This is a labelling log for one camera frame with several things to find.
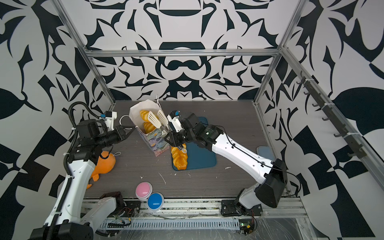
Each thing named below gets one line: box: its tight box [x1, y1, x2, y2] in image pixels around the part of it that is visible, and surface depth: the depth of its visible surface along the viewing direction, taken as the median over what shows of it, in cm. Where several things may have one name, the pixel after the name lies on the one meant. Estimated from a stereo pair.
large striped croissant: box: [143, 122, 157, 134], surface depth 89 cm
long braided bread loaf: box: [171, 143, 188, 171], surface depth 89 cm
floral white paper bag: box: [129, 99, 171, 157], surface depth 82 cm
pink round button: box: [135, 181, 153, 200], surface depth 80 cm
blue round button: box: [147, 192, 165, 212], surface depth 76 cm
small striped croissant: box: [139, 110, 150, 122], surface depth 76 cm
